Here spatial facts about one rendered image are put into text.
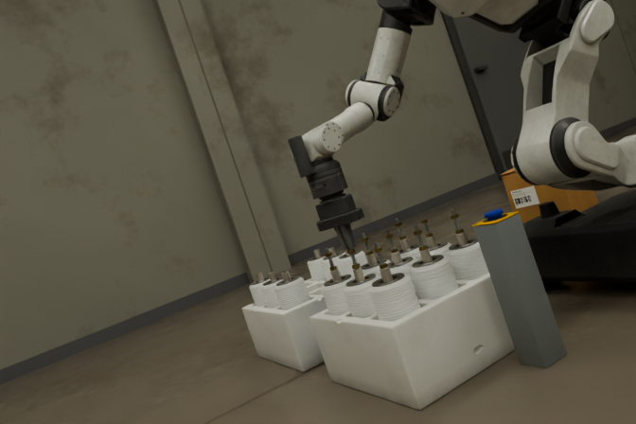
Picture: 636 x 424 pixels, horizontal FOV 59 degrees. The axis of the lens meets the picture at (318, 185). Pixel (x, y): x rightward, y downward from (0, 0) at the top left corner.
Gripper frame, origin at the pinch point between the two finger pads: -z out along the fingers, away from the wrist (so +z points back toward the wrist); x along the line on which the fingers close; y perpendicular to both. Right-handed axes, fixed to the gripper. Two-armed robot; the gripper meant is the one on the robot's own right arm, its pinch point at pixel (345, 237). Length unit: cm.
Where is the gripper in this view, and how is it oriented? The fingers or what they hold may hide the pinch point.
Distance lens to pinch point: 134.6
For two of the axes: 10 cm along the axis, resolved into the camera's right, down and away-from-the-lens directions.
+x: 8.0, -2.8, -5.3
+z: -3.3, -9.4, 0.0
